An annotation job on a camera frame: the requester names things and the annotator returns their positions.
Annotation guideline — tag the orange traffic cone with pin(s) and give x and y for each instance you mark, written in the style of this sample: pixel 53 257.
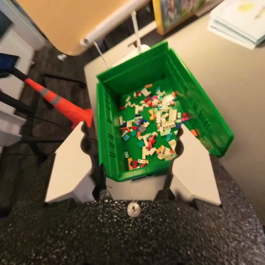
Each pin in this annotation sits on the orange traffic cone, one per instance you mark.
pixel 62 103

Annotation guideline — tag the pile of lego bricks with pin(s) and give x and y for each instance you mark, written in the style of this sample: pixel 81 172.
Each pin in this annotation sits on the pile of lego bricks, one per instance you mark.
pixel 163 124

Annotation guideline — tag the colourful lego box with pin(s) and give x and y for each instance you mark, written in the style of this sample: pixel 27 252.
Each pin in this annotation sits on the colourful lego box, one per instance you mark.
pixel 176 12

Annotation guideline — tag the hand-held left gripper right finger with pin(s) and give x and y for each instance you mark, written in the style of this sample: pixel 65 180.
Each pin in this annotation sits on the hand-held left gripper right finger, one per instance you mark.
pixel 196 169

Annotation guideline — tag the stack of instruction booklets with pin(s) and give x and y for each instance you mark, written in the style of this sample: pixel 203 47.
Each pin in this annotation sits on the stack of instruction booklets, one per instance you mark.
pixel 238 22

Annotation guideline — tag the green plastic bin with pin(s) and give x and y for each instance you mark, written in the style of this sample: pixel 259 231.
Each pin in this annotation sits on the green plastic bin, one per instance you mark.
pixel 134 68

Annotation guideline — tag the white device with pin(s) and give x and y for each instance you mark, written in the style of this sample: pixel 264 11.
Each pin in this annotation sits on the white device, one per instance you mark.
pixel 126 59

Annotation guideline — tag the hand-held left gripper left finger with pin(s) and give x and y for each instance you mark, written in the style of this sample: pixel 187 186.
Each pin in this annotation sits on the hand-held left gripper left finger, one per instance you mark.
pixel 68 165

